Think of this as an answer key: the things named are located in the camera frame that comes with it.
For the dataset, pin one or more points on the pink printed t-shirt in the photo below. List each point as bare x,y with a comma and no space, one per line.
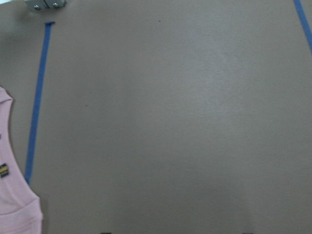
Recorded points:
20,211

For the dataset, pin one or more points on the aluminium frame post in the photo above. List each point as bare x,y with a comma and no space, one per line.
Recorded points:
39,5

